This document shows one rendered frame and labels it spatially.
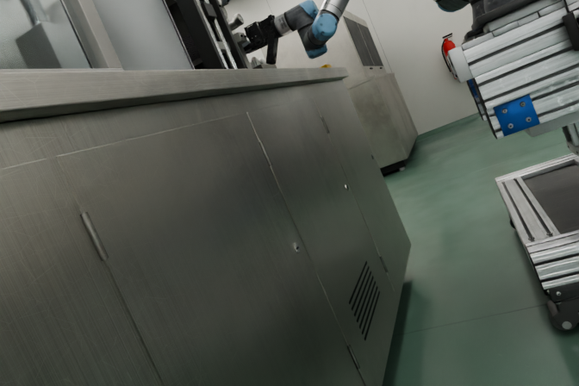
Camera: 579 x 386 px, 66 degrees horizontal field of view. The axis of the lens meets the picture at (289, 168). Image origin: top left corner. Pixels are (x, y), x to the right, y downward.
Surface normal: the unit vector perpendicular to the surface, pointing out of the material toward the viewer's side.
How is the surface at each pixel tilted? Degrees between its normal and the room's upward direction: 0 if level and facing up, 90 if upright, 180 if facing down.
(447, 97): 90
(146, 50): 90
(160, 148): 90
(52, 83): 90
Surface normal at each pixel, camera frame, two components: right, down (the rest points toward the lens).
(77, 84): 0.86, -0.34
